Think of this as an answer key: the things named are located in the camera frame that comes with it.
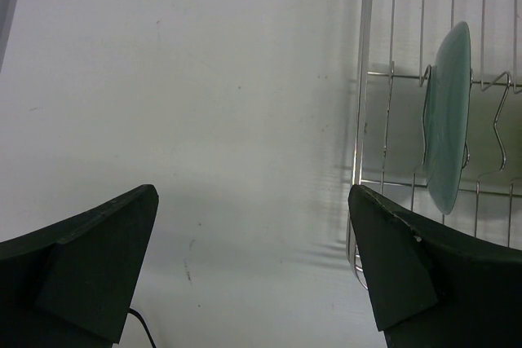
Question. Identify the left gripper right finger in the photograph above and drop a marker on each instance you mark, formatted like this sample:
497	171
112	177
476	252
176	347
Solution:
430	285

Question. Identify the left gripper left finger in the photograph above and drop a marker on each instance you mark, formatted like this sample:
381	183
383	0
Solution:
71	284

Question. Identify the teal blue patterned plate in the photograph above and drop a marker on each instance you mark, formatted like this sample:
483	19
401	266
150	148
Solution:
445	117

